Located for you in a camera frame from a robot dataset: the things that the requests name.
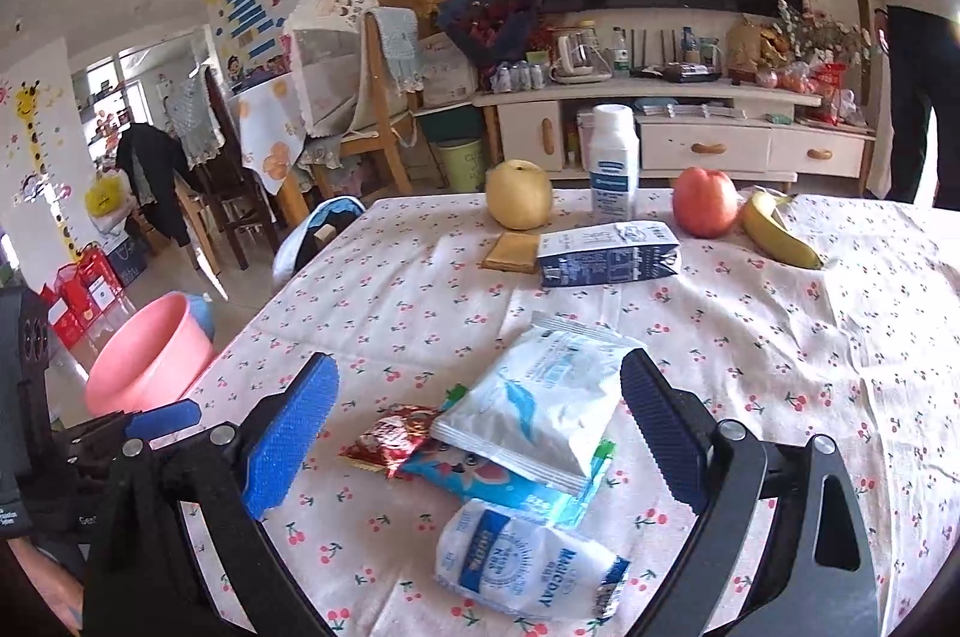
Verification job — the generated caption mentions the cream TV cabinet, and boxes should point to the cream TV cabinet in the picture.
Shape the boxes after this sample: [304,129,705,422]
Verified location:
[472,86,878,192]

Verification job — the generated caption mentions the grey quilted chair cover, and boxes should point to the grey quilted chair cover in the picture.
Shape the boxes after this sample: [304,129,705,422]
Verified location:
[163,67,226,169]

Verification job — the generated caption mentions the pink plastic basin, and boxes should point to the pink plastic basin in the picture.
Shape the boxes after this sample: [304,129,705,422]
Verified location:
[85,292,216,417]

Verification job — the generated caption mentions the lace-covered appliance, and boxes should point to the lace-covered appliance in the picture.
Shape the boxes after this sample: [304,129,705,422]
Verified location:
[281,0,376,136]

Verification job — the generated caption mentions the red gift bag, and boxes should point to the red gift bag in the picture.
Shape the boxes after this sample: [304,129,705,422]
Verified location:
[56,247,125,323]
[37,284,87,349]

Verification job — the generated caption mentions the blue white milk carton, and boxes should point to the blue white milk carton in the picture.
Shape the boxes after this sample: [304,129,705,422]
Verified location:
[536,221,682,289]

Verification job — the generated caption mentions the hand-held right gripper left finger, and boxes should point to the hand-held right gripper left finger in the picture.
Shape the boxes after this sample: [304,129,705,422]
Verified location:
[81,352,340,637]

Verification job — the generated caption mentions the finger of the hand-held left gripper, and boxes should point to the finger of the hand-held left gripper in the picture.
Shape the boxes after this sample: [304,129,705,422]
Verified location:
[64,401,203,465]

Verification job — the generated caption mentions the dark green storage box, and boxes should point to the dark green storage box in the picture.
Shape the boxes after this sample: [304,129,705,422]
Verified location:
[416,104,485,142]

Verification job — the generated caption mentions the yellow plastic bag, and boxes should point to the yellow plastic bag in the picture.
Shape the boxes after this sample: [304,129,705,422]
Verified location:
[84,168,136,218]

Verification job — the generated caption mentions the cherry print tablecloth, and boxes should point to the cherry print tablecloth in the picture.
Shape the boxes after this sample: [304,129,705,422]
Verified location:
[161,187,960,637]

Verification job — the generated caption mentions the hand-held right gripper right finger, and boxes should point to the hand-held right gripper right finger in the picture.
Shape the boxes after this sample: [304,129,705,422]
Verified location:
[621,348,878,637]

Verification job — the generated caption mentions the giraffe height chart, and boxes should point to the giraffe height chart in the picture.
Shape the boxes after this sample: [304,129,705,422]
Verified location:
[0,74,83,278]

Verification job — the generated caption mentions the white electric kettle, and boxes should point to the white electric kettle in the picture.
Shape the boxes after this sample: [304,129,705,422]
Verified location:
[550,28,612,85]

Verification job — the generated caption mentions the pink storage box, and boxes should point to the pink storage box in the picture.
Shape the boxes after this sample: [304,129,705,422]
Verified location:
[574,108,601,166]

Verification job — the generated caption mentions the dried flower arrangement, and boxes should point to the dried flower arrangement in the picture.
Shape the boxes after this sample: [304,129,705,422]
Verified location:
[776,0,875,76]

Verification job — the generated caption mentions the dark wooden chair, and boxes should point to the dark wooden chair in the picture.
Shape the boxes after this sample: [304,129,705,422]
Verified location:
[169,67,282,271]

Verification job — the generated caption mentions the pink plastic stool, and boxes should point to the pink plastic stool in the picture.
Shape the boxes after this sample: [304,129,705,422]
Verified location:
[315,153,376,199]

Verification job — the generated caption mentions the black jacket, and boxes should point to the black jacket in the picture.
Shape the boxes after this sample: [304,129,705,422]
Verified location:
[114,123,200,248]

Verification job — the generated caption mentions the white blue bag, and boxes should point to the white blue bag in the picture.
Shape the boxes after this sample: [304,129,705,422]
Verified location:
[435,498,632,623]

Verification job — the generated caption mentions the light wooden chair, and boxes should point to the light wooden chair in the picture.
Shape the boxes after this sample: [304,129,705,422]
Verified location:
[300,7,421,196]
[172,172,230,278]

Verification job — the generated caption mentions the dark blue flower bouquet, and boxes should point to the dark blue flower bouquet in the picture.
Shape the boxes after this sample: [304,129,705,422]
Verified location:
[436,0,542,72]

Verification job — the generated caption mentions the green trash bin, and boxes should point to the green trash bin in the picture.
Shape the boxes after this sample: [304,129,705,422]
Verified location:
[435,136,488,193]

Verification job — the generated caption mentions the pile of oranges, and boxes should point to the pile of oranges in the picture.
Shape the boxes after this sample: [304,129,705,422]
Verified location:
[756,65,815,94]

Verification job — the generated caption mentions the white blue seat back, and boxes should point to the white blue seat back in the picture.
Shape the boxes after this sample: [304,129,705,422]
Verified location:
[271,194,368,293]

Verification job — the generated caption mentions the dining table orange print cloth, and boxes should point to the dining table orange print cloth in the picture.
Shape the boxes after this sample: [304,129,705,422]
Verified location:
[229,71,308,226]

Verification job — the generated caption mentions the shiny red snack wrapper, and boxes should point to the shiny red snack wrapper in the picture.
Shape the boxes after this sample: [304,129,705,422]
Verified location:
[339,404,443,480]

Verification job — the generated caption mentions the blue cartoon packet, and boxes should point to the blue cartoon packet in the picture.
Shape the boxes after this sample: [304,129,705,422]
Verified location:
[397,438,620,529]

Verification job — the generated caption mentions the person's left hand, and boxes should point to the person's left hand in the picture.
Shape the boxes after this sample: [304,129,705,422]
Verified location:
[11,536,85,630]

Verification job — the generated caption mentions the white packet blue feather print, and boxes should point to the white packet blue feather print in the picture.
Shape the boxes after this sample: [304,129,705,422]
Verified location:
[429,311,647,495]

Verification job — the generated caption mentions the black wifi router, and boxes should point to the black wifi router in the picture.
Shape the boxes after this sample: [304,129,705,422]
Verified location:
[630,29,725,83]

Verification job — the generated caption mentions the white bottle blue label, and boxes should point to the white bottle blue label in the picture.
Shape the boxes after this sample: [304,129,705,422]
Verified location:
[589,104,641,223]

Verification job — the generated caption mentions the yellow pear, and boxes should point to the yellow pear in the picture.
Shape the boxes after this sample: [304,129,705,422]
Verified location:
[485,158,554,231]

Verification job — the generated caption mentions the golden snack bag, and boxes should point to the golden snack bag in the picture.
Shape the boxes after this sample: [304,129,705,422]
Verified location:
[726,14,785,83]

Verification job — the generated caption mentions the pack of small bottles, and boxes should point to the pack of small bottles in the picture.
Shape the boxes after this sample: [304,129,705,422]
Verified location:
[491,59,548,92]

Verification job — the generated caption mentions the white printed sack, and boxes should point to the white printed sack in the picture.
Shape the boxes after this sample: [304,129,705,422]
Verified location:
[420,33,481,109]

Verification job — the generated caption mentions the blue fabric stool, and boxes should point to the blue fabric stool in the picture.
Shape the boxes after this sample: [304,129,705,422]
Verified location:
[184,294,218,342]

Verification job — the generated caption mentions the yellow banana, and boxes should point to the yellow banana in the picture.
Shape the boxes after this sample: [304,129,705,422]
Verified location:
[742,189,826,271]

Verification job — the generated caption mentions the light blue knitted towel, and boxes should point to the light blue knitted towel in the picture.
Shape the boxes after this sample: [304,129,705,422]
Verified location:
[371,7,421,94]

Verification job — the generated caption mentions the red apple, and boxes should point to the red apple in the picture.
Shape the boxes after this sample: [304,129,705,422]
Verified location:
[671,167,740,239]

